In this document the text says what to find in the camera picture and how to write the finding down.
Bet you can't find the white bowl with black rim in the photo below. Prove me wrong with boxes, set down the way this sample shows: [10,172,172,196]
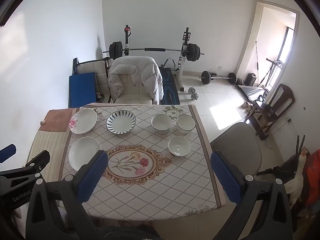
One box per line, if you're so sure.
[176,114,196,134]

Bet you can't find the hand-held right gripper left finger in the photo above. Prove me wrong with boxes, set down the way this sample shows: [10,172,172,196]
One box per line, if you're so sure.
[25,150,108,240]

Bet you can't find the white cup with coloured spots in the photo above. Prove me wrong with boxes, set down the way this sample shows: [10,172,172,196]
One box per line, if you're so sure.
[151,113,173,134]

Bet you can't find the weight bench rack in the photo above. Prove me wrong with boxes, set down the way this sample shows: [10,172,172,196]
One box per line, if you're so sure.
[122,25,193,92]

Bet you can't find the cream padded chair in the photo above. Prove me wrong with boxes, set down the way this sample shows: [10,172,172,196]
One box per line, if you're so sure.
[114,72,153,105]

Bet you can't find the striped black-white bowl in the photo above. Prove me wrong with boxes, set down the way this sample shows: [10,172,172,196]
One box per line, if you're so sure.
[106,110,137,137]

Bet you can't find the black floor cable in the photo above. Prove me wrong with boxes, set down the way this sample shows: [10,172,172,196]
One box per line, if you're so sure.
[265,119,293,151]

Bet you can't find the white door frame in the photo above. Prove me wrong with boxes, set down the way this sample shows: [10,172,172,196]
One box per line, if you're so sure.
[236,0,300,90]

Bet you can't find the grey chair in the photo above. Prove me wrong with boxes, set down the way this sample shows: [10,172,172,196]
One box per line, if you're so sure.
[210,122,263,178]

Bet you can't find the blue folding mat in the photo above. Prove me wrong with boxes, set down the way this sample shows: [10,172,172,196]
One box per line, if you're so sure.
[69,72,97,108]

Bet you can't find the short barbell with black plates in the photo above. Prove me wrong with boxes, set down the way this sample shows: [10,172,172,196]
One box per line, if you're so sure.
[201,71,237,85]

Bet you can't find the cream padded sofa seat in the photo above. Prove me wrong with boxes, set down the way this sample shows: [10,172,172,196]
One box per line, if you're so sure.
[76,60,112,103]

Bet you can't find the orange cloth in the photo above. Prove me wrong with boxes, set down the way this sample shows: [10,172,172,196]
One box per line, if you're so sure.
[304,149,320,205]

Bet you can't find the floral printed tablecloth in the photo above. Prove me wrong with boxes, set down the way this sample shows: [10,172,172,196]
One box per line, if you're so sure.
[61,104,225,218]

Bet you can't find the plain white plate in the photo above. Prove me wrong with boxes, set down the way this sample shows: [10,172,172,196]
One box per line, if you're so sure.
[68,137,102,172]

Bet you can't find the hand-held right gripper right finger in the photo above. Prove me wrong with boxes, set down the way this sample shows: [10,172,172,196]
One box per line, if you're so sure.
[211,151,293,240]

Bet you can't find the white plate with pink flowers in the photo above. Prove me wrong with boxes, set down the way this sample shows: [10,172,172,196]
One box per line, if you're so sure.
[69,108,98,134]

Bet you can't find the black stand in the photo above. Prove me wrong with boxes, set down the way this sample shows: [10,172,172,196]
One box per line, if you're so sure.
[256,155,300,178]

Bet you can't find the pink brown cloth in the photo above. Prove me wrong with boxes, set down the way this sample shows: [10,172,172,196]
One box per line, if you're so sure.
[40,109,73,132]

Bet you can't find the white goose plush toy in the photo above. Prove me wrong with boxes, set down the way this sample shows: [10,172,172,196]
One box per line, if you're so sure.
[285,147,310,209]

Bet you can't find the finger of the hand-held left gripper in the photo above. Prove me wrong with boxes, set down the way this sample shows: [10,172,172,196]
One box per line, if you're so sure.
[0,150,51,180]
[0,144,17,163]

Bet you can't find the grey exercise machine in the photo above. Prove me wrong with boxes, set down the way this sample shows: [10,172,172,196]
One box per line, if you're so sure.
[259,58,284,87]

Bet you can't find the plain white bowl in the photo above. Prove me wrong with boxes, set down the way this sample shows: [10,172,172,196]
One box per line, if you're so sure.
[168,136,191,157]

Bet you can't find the beige striped cloth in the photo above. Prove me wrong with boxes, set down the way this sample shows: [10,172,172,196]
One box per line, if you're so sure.
[27,130,67,180]

